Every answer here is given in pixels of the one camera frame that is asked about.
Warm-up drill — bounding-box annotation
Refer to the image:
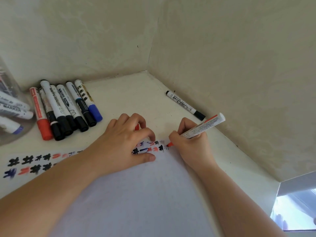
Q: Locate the person's right hand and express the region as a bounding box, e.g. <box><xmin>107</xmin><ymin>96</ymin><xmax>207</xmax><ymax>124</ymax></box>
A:
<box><xmin>168</xmin><ymin>118</ymin><xmax>220</xmax><ymax>176</ymax></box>

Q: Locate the person's left hand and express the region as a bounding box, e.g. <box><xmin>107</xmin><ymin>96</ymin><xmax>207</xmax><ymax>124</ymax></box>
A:
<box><xmin>84</xmin><ymin>113</ymin><xmax>156</xmax><ymax>174</ymax></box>

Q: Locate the red cap white barrel marker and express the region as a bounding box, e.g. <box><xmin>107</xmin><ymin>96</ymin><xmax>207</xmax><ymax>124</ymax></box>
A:
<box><xmin>167</xmin><ymin>113</ymin><xmax>226</xmax><ymax>148</ymax></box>
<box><xmin>29</xmin><ymin>87</ymin><xmax>54</xmax><ymax>141</ymax></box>

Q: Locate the white paper sheet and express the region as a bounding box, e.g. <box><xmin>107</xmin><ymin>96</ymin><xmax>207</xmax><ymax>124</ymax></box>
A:
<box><xmin>2</xmin><ymin>139</ymin><xmax>223</xmax><ymax>237</ymax></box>

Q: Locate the long white black-cap marker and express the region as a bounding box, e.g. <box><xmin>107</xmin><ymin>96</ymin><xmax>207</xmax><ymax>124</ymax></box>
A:
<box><xmin>165</xmin><ymin>90</ymin><xmax>206</xmax><ymax>121</ymax></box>
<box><xmin>56</xmin><ymin>84</ymin><xmax>89</xmax><ymax>132</ymax></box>
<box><xmin>40</xmin><ymin>80</ymin><xmax>73</xmax><ymax>137</ymax></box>

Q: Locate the white marker chunky black cap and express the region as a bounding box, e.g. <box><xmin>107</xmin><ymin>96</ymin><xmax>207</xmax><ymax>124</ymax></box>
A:
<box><xmin>0</xmin><ymin>103</ymin><xmax>34</xmax><ymax>120</ymax></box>
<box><xmin>50</xmin><ymin>85</ymin><xmax>77</xmax><ymax>131</ymax></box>

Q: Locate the worn white black-ended marker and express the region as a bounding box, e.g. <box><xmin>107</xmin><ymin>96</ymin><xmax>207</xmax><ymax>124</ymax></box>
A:
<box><xmin>39</xmin><ymin>88</ymin><xmax>65</xmax><ymax>142</ymax></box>

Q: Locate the black cap bold print marker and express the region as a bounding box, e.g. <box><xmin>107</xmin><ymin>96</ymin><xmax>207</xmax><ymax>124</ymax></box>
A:
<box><xmin>65</xmin><ymin>81</ymin><xmax>97</xmax><ymax>127</ymax></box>

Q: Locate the transparent plastic jar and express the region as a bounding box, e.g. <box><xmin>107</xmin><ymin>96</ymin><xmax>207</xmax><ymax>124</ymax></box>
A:
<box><xmin>0</xmin><ymin>56</ymin><xmax>35</xmax><ymax>146</ymax></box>

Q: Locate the white barcode black-cap marker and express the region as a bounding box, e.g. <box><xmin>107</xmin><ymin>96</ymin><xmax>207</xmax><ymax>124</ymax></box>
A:
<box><xmin>0</xmin><ymin>91</ymin><xmax>30</xmax><ymax>110</ymax></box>

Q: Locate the person's left forearm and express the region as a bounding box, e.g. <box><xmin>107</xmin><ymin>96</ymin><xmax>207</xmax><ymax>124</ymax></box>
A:
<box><xmin>0</xmin><ymin>150</ymin><xmax>109</xmax><ymax>237</ymax></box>

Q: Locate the person's right forearm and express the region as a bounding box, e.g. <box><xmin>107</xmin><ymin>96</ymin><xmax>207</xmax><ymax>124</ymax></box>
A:
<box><xmin>200</xmin><ymin>165</ymin><xmax>289</xmax><ymax>237</ymax></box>

